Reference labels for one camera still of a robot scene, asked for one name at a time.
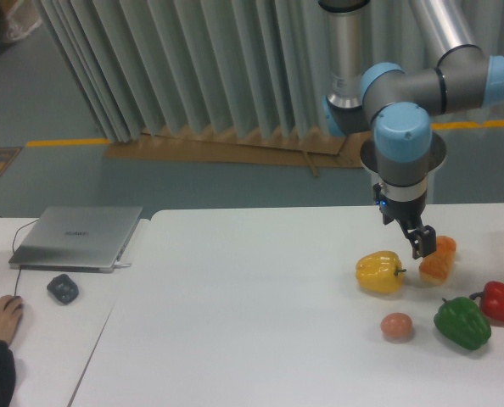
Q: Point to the green bell pepper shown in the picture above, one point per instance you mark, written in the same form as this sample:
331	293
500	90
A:
461	321

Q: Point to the clear plastic bag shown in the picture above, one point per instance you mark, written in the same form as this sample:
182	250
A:
18	19

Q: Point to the black computer mouse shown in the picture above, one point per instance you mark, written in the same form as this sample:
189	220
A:
15	312

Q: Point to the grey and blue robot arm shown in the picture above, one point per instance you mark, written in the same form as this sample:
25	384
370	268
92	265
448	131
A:
397	108

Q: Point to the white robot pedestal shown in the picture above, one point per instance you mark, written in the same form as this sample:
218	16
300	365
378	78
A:
406	178

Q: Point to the red bell pepper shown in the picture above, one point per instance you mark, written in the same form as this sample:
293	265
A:
491	300

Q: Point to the white laptop cable plug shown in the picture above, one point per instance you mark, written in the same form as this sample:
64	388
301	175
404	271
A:
120	265

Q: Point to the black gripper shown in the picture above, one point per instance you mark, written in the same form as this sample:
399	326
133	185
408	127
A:
405	205

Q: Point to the orange bread loaf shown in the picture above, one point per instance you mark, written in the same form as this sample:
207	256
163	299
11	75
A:
436	267

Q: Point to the yellow bell pepper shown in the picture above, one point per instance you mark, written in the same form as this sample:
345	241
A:
380	272

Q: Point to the pale green pleated curtain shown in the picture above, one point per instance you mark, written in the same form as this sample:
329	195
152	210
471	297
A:
146	65

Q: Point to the silver closed laptop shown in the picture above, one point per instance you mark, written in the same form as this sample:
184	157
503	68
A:
77	239

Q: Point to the brown egg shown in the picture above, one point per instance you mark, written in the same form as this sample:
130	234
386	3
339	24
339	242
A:
396	326

